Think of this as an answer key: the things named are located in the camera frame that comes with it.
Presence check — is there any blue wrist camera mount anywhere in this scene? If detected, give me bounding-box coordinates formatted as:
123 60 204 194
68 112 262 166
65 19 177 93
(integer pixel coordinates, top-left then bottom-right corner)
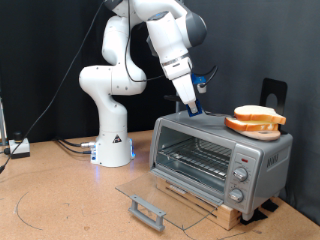
191 73 210 95

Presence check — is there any silver toaster oven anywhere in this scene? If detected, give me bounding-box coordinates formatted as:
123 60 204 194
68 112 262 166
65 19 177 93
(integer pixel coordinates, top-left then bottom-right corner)
148 109 294 222

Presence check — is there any metal wire oven rack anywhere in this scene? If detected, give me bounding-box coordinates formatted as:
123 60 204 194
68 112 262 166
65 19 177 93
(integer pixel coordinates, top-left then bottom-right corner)
157 138 233 181

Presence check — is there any long black camera cable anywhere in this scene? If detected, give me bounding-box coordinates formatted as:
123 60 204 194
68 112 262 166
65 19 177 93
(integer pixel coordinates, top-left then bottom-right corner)
0 0 219 173

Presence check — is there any vertical metal pole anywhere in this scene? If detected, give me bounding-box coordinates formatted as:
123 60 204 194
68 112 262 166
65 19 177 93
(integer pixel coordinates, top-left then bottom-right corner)
175 0 185 113

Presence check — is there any wooden block under oven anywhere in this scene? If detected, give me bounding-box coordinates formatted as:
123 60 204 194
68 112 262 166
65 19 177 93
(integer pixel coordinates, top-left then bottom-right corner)
156 178 243 232

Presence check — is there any black spatula with blue block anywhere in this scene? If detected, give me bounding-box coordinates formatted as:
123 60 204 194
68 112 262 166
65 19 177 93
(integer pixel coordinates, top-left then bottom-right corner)
163 94 228 118

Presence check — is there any black metal bookend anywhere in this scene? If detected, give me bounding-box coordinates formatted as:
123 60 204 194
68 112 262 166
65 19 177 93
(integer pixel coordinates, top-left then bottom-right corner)
259 78 288 136

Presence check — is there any black base cable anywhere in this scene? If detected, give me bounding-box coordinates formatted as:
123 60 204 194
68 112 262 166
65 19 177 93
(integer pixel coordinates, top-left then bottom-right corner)
57 139 94 156

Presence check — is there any silver oven knob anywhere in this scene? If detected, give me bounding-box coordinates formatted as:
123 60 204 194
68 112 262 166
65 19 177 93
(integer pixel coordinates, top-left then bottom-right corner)
232 167 249 183
228 188 245 204

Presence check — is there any grey curtain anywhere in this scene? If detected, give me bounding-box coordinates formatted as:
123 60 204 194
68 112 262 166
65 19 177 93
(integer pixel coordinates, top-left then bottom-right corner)
181 0 320 225

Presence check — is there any black curtain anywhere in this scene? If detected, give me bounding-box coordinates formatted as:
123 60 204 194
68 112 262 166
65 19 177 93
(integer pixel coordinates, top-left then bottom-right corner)
0 0 181 145

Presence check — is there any grey emergency stop box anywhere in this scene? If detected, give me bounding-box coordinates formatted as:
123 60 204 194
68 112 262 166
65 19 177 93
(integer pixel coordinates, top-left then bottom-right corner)
8 131 31 160

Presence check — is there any metal stand leg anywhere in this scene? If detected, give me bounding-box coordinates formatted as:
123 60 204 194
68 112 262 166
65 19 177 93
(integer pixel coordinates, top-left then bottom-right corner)
0 96 8 147

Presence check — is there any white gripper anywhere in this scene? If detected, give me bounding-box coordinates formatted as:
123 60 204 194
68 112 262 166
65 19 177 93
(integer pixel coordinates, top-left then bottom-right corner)
161 56 200 114

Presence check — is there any white bread slice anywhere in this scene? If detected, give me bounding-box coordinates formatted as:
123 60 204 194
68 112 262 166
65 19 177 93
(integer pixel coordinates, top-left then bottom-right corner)
224 116 280 132
233 104 287 126

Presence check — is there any base cable with silver connector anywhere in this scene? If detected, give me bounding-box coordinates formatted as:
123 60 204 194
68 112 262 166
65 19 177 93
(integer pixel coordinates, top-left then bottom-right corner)
54 136 98 150

